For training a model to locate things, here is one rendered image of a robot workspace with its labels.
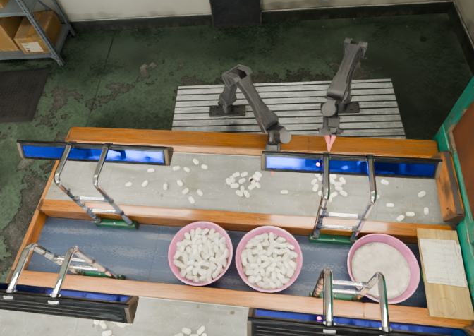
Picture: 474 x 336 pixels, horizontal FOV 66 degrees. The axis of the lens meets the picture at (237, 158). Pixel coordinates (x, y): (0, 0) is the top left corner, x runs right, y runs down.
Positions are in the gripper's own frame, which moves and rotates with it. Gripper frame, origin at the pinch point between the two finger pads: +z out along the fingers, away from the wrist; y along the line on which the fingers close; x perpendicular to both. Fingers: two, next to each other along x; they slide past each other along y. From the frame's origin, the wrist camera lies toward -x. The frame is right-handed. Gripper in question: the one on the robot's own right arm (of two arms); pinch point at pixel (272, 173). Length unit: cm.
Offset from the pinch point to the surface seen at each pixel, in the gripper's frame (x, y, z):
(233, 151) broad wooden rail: 7.5, -19.3, -8.2
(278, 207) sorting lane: -8.5, 3.9, 13.3
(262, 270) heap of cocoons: -27.1, -1.2, 34.5
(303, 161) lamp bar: -33.3, 12.5, -11.5
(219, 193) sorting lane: -5.8, -23.1, 9.7
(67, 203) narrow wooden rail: -16, -92, 16
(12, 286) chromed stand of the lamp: -70, -76, 27
